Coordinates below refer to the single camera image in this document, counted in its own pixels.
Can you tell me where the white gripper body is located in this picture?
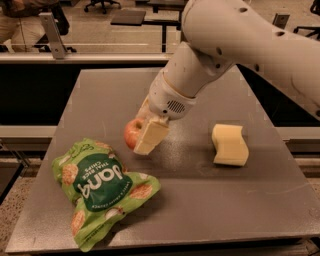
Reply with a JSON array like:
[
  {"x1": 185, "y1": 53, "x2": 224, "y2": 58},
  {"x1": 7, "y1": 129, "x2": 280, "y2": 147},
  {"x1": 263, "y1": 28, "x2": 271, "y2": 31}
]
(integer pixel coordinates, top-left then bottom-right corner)
[{"x1": 148, "y1": 70, "x2": 196, "y2": 120}]

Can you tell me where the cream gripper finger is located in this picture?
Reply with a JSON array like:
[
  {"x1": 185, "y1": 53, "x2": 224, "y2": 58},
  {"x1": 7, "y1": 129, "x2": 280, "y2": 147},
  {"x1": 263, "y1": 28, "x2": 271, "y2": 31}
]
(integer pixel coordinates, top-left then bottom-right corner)
[
  {"x1": 136, "y1": 97, "x2": 153, "y2": 120},
  {"x1": 134, "y1": 116, "x2": 169, "y2": 155}
]

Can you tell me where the red apple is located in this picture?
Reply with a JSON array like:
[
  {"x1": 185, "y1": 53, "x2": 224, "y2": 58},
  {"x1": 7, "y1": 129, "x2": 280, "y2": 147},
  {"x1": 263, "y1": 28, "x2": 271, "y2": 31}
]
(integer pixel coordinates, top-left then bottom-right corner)
[{"x1": 124, "y1": 118, "x2": 144, "y2": 149}]

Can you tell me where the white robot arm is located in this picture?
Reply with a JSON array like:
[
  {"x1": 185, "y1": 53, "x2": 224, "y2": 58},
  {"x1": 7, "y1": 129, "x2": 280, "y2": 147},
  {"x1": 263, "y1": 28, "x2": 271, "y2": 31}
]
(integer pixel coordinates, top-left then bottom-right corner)
[{"x1": 134, "y1": 0, "x2": 320, "y2": 155}]

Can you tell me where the green rice chip bag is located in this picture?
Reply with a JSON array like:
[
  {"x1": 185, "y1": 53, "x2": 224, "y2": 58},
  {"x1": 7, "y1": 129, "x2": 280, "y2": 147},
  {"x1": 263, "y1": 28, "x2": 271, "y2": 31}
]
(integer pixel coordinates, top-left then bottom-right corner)
[{"x1": 52, "y1": 138, "x2": 161, "y2": 252}]

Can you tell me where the yellow sponge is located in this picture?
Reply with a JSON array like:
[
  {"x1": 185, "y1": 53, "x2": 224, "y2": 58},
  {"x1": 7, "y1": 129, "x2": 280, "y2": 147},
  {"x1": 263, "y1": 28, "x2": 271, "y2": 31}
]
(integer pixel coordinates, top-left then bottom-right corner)
[{"x1": 211, "y1": 124, "x2": 249, "y2": 166}]

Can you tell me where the black desk in background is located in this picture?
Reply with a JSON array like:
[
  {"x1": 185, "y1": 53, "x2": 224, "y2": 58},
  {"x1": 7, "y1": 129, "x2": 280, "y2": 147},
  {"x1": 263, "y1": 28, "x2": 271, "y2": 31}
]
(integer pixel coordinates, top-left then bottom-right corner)
[{"x1": 110, "y1": 0, "x2": 189, "y2": 54}]

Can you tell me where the black office chair base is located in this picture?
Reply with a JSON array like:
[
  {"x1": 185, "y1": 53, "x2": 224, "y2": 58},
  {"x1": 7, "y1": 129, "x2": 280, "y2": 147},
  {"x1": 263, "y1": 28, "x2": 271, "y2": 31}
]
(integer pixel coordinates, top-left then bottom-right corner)
[{"x1": 83, "y1": 0, "x2": 122, "y2": 14}]

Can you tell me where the metal railing ledge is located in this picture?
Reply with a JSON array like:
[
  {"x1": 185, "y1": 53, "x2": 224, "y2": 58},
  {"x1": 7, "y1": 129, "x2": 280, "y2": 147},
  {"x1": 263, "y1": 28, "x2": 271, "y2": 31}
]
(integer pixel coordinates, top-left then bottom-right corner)
[{"x1": 0, "y1": 53, "x2": 172, "y2": 64}]

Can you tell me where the person in beige trousers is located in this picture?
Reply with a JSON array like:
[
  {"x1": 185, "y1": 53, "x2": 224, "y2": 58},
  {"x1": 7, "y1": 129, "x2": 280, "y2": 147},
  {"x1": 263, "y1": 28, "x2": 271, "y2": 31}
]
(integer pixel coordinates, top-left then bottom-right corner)
[{"x1": 0, "y1": 0, "x2": 70, "y2": 52}]

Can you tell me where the left metal glass bracket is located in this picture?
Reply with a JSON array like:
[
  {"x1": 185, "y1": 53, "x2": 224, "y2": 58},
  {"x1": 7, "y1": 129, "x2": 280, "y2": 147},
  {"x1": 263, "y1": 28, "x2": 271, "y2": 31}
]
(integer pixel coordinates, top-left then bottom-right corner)
[{"x1": 39, "y1": 12, "x2": 66, "y2": 59}]

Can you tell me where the metal glass bracket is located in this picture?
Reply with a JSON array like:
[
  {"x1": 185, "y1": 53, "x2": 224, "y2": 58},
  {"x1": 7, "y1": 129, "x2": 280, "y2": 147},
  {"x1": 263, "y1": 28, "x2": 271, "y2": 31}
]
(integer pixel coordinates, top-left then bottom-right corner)
[
  {"x1": 272, "y1": 13, "x2": 290, "y2": 29},
  {"x1": 39, "y1": 12, "x2": 66, "y2": 59}
]

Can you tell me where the right metal glass bracket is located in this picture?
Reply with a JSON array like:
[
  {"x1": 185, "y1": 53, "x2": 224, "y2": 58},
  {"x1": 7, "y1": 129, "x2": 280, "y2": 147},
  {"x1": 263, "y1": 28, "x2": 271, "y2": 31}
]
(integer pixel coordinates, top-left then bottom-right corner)
[{"x1": 272, "y1": 13, "x2": 290, "y2": 29}]

